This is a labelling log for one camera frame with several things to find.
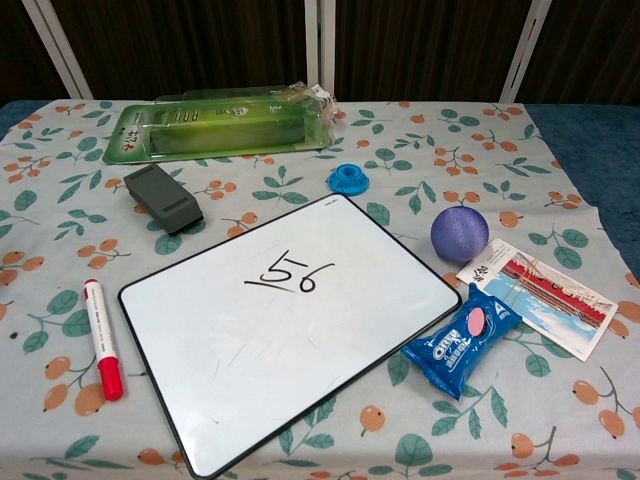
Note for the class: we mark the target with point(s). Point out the grey whiteboard eraser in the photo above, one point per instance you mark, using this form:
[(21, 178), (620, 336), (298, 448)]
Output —
[(160, 197)]

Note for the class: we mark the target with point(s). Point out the white dry-erase board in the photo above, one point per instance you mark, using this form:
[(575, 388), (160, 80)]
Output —
[(280, 340)]

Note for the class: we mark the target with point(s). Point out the purple glitter ball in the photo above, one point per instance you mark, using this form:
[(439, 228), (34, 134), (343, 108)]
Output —
[(459, 234)]

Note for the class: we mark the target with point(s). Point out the green plastic blister package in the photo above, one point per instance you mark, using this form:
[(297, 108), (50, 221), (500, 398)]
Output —
[(220, 127)]

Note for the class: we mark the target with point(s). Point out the floral patterned tablecloth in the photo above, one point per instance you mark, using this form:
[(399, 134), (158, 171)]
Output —
[(450, 150)]

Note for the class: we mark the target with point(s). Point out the blue Oreo cookie packet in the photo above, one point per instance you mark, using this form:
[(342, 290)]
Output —
[(457, 345)]

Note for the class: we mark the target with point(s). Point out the red white marker pen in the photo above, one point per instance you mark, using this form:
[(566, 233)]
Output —
[(102, 339)]

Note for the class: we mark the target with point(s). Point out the white metal frame post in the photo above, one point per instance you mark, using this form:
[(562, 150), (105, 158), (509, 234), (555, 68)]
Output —
[(522, 50), (320, 45), (57, 45)]

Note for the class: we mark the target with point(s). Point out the postcard with red wall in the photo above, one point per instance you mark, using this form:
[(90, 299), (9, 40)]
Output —
[(545, 302)]

